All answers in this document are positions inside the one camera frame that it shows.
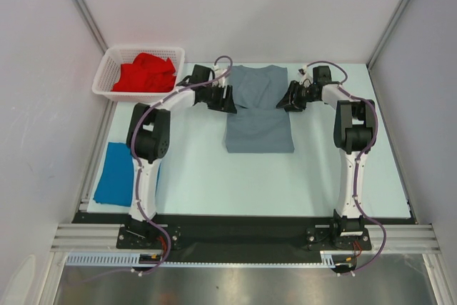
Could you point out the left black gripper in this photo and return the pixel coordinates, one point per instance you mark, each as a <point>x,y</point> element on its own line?
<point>226,104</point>

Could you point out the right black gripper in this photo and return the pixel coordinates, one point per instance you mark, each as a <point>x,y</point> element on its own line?
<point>290,103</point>

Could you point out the grey t shirt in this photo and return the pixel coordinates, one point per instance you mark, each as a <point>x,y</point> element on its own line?
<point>258,127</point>

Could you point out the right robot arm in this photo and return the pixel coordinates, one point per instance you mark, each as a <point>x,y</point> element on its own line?
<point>354,134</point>

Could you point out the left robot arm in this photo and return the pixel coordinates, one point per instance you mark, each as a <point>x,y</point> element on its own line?
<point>149,138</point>

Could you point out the red t shirt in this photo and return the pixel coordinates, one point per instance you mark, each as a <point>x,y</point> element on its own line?
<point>146,74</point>

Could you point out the white plastic basket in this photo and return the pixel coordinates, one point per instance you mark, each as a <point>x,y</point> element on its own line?
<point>108,72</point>

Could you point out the folded blue t shirt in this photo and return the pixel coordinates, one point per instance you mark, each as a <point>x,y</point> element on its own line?
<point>124,183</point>

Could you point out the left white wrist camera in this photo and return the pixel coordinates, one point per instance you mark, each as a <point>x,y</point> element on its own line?
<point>220,75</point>

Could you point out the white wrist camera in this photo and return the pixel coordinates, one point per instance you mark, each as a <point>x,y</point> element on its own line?
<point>220,75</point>
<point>305,73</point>

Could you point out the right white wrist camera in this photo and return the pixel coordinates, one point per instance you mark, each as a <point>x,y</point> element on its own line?
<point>305,73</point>

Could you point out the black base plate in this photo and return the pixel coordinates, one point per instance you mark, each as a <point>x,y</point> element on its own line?
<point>235,239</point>

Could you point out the aluminium front rail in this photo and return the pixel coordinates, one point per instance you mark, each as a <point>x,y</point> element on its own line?
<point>400,239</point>

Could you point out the right aluminium corner post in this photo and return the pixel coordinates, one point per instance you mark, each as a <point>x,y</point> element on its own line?
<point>393,22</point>

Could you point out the aluminium corner post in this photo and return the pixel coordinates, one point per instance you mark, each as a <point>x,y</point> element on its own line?
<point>393,22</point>
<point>90,23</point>

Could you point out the left aluminium corner post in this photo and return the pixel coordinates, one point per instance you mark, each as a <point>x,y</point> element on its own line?
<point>90,23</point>

